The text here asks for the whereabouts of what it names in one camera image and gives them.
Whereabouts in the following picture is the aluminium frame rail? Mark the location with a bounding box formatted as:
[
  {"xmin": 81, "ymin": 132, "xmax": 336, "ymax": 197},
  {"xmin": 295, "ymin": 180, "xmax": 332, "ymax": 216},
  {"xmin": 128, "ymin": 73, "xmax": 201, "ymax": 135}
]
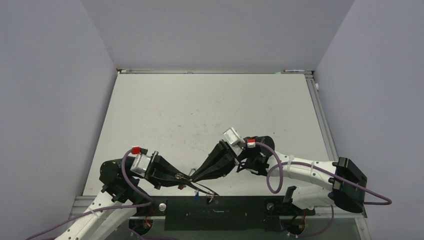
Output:
[
  {"xmin": 117, "ymin": 69, "xmax": 314, "ymax": 75},
  {"xmin": 305, "ymin": 74, "xmax": 339, "ymax": 162}
]

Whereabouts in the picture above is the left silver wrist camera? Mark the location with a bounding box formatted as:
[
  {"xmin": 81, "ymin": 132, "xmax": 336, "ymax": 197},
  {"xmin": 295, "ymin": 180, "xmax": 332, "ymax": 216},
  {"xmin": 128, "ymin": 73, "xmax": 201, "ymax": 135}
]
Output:
[{"xmin": 130, "ymin": 153, "xmax": 152, "ymax": 178}]

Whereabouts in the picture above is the aluminium frame rail back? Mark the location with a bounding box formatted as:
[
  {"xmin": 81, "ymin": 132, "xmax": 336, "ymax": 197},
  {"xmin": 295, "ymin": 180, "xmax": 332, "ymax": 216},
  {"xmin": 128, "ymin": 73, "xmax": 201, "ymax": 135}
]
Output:
[{"xmin": 117, "ymin": 69, "xmax": 314, "ymax": 75}]

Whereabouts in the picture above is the aluminium frame rail right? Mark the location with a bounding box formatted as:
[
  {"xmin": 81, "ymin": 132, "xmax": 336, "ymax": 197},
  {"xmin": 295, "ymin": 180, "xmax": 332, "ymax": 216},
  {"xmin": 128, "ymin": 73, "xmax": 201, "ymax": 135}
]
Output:
[{"xmin": 305, "ymin": 74, "xmax": 339, "ymax": 162}]

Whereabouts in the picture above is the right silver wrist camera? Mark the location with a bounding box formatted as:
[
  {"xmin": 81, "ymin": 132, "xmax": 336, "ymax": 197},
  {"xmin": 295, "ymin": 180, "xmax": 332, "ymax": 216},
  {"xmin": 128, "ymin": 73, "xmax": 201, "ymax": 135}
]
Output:
[{"xmin": 223, "ymin": 127, "xmax": 246, "ymax": 148}]

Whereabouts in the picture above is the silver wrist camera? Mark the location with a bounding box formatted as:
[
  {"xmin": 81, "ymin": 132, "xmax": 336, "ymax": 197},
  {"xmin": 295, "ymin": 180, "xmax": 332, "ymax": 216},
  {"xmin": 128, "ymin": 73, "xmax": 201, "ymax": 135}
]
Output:
[
  {"xmin": 130, "ymin": 153, "xmax": 152, "ymax": 178},
  {"xmin": 223, "ymin": 127, "xmax": 246, "ymax": 148}
]

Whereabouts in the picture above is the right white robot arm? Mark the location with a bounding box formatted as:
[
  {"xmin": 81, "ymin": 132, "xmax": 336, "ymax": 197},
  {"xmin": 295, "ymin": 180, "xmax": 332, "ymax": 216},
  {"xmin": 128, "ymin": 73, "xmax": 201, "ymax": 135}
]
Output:
[{"xmin": 189, "ymin": 134, "xmax": 367, "ymax": 214}]

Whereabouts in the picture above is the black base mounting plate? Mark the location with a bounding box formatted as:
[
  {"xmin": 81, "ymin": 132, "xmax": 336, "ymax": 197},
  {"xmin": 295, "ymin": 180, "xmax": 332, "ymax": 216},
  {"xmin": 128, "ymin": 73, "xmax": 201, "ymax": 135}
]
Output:
[{"xmin": 132, "ymin": 196, "xmax": 316, "ymax": 232}]

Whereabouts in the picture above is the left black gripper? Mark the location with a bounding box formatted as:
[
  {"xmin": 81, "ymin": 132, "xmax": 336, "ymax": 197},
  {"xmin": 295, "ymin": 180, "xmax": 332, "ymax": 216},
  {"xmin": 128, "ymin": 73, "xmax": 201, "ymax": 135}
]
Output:
[{"xmin": 129, "ymin": 149, "xmax": 191, "ymax": 189}]

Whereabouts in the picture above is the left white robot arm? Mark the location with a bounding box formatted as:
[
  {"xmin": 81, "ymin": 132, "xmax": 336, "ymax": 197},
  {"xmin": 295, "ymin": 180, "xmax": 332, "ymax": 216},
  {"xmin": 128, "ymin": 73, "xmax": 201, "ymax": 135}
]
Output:
[{"xmin": 57, "ymin": 146, "xmax": 219, "ymax": 240}]

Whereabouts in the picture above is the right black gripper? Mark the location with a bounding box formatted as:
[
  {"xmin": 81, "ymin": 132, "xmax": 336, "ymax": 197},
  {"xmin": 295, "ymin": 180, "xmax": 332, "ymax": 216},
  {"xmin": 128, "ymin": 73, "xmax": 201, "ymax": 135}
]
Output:
[{"xmin": 190, "ymin": 139, "xmax": 251, "ymax": 181}]

